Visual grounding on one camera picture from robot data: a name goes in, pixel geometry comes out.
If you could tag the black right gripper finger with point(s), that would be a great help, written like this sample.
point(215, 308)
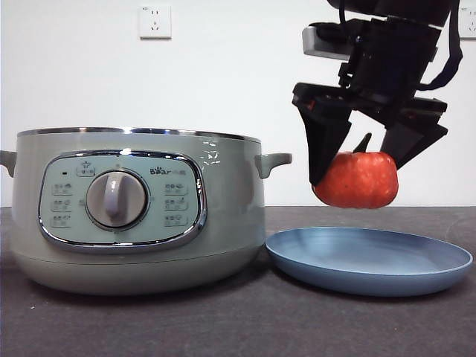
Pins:
point(413, 141)
point(325, 137)

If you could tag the orange pumpkin with green stem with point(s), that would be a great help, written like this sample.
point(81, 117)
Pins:
point(357, 182)

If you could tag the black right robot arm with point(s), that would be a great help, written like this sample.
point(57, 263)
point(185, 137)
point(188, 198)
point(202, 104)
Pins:
point(390, 7)

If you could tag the pale green electric steamer pot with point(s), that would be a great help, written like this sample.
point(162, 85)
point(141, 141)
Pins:
point(230, 208)

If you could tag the blue round plate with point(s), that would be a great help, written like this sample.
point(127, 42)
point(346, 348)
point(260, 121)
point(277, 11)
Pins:
point(372, 260)

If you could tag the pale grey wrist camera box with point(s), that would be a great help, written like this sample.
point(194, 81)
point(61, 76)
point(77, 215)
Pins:
point(323, 41)

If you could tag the white wall socket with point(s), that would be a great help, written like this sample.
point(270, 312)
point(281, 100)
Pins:
point(155, 22)
point(469, 22)

